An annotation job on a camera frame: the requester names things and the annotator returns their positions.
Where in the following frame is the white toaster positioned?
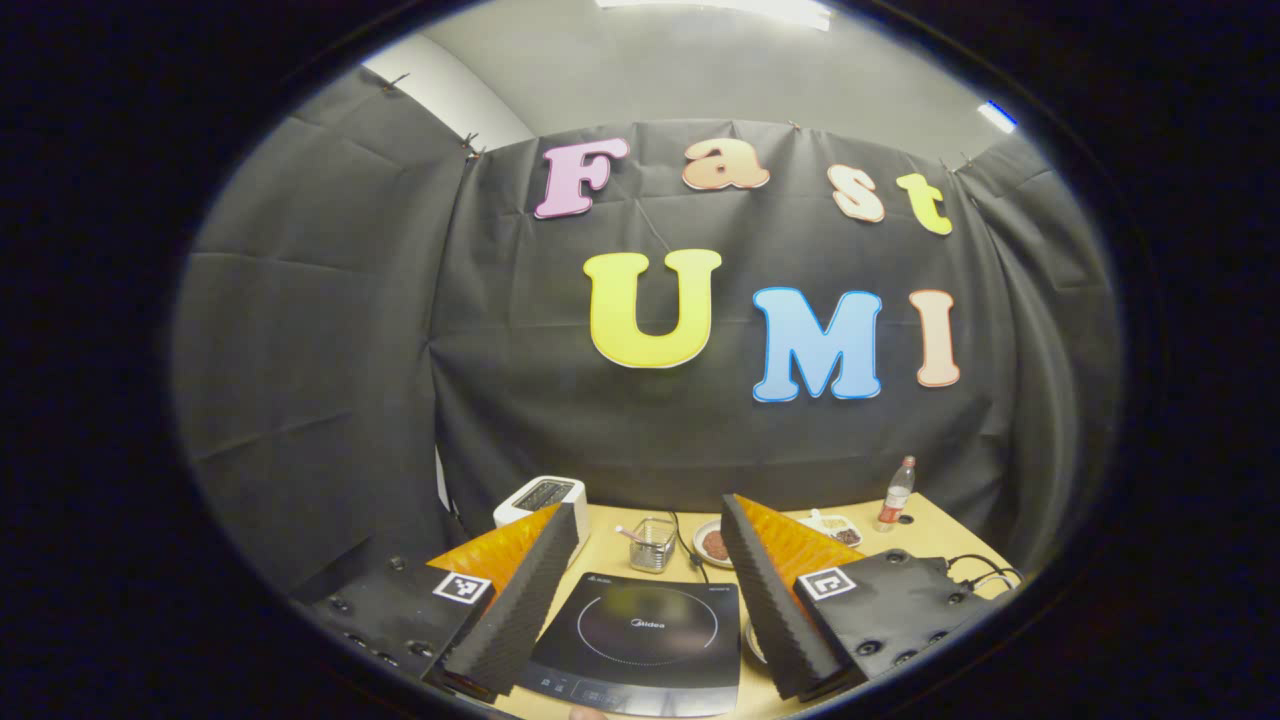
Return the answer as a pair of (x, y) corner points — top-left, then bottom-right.
(493, 476), (591, 546)

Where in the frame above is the white divided dish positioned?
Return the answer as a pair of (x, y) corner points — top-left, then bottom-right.
(797, 508), (863, 548)

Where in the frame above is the clear plastic water bottle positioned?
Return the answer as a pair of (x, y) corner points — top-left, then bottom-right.
(873, 456), (917, 533)

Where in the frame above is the black looped cable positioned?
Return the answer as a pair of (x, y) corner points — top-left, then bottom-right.
(945, 553), (1023, 591)

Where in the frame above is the round white plate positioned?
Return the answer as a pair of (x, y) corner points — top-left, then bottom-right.
(693, 518), (736, 569)

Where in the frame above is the black induction cooktop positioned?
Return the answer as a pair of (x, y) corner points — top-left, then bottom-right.
(515, 572), (743, 717)

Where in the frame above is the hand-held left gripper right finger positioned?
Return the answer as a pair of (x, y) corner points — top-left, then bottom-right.
(720, 493), (986, 701)

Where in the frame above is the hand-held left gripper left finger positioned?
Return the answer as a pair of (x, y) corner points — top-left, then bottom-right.
(290, 502), (579, 701)

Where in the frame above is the metal wire basket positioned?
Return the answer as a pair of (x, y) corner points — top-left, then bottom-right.
(630, 517), (677, 574)

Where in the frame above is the black power cable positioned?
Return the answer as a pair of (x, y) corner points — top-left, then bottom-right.
(668, 512), (711, 584)

